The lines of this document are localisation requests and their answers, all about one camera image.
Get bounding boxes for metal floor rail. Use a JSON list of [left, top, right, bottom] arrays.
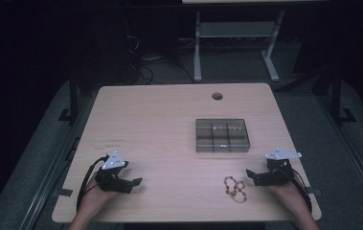
[[316, 94, 363, 212], [17, 95, 89, 230]]

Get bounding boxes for white metal stand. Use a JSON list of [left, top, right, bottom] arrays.
[[193, 9, 285, 83]]

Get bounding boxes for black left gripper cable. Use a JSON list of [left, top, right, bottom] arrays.
[[76, 154, 110, 213]]

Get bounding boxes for black metal post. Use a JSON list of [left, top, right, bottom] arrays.
[[57, 68, 79, 125], [330, 63, 357, 125]]

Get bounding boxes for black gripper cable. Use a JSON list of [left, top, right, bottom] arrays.
[[76, 154, 110, 213], [284, 167, 313, 215]]

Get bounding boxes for brown beaded bracelet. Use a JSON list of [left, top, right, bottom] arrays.
[[223, 175, 248, 205]]

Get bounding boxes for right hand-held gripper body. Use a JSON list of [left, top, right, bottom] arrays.
[[255, 147, 303, 187]]

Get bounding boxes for person's right hand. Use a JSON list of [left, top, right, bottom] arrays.
[[266, 180, 309, 219]]

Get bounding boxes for tangled floor cables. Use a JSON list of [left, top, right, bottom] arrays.
[[125, 33, 196, 86]]

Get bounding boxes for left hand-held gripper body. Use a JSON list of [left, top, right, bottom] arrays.
[[94, 150, 135, 195]]

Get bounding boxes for person's left hand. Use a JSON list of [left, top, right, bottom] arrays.
[[78, 178, 121, 221]]

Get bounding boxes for clear plastic compartment box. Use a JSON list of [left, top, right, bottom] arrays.
[[194, 118, 251, 153]]

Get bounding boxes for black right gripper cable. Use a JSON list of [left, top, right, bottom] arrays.
[[284, 167, 313, 215]]

